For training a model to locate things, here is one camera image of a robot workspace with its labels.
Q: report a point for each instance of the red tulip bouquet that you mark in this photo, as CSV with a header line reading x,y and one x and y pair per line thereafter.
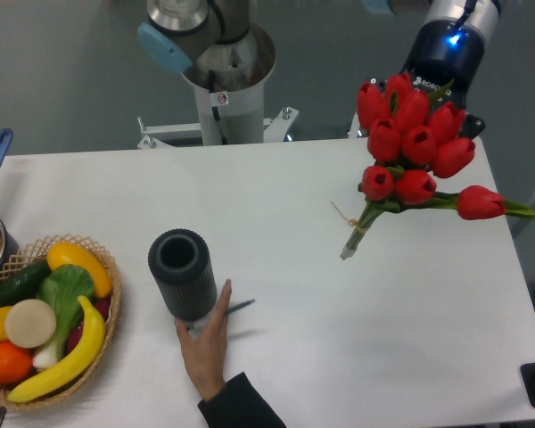
x,y
414,142

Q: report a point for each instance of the dark grey ribbed vase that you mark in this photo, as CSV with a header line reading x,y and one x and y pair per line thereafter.
x,y
180,263

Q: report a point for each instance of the black sleeved forearm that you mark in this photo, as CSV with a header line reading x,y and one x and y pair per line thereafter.
x,y
239,404

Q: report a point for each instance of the silver robot arm with blue light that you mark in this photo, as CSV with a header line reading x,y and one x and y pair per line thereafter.
x,y
449,46

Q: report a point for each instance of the grey robot arm base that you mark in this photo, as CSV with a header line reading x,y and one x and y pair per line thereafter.
x,y
224,57

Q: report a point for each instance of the person's bare hand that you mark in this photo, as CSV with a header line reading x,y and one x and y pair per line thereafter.
x,y
204,355

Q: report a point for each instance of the black pen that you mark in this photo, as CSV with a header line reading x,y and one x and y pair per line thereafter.
x,y
239,306

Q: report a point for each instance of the dark red vegetable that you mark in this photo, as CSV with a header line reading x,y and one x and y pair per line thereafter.
x,y
103,307

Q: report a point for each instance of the yellow squash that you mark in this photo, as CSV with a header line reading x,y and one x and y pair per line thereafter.
x,y
67,253

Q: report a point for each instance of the green bok choy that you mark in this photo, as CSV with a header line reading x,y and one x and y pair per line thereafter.
x,y
60,290

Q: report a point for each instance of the woven wicker basket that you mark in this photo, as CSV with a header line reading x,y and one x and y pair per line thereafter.
x,y
35,252

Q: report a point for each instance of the yellow banana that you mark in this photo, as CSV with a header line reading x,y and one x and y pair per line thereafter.
x,y
71,366

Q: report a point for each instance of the green cucumber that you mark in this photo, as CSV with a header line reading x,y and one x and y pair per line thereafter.
x,y
23,284

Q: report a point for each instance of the beige round disc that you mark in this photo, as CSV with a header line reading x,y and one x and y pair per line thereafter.
x,y
30,323

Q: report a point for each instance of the orange fruit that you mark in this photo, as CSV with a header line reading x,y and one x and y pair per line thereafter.
x,y
15,363

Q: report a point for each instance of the white metal mounting frame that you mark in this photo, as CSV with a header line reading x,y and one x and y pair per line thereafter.
x,y
275,130

